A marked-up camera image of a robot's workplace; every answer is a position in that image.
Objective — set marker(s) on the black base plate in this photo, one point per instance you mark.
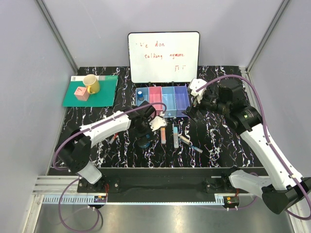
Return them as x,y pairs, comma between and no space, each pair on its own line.
172,183

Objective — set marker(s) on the light blue bin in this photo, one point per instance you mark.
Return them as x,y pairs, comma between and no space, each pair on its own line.
145,91
168,98

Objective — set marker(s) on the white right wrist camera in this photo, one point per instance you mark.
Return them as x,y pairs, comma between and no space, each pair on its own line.
197,88

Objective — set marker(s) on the yellow mug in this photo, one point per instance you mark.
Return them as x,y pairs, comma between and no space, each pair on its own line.
91,83

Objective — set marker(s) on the red pen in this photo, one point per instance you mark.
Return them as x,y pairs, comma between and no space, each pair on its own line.
113,139

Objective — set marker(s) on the blue ink bottle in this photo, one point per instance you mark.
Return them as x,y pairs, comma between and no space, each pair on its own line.
143,142

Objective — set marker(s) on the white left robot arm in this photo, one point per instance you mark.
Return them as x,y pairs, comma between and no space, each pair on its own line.
75,150

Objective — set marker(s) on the blue clear pen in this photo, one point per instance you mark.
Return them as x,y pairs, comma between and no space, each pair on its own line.
193,147

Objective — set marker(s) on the pink bin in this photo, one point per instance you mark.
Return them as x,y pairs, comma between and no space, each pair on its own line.
155,95

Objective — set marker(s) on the white slotted cable duct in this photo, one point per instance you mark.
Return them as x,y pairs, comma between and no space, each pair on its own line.
114,199

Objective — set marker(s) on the blue grey glue stick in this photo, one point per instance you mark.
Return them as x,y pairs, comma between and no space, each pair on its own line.
140,96

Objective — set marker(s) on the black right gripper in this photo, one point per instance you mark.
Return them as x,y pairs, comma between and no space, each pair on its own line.
191,111

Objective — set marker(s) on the purple bin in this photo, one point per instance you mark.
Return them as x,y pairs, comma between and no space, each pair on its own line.
181,99

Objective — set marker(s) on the orange highlighter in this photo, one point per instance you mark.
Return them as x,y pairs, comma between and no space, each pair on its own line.
163,135

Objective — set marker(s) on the small whiteboard with red writing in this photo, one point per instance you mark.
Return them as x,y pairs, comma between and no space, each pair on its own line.
163,57

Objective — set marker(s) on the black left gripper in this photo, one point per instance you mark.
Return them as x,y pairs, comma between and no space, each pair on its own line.
138,135

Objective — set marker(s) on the pink cube block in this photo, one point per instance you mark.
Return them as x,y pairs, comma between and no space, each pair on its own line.
81,93

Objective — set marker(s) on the blue white highlighter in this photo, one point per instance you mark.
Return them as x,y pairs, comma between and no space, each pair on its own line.
175,138

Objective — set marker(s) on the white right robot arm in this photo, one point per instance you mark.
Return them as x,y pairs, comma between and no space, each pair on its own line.
285,186

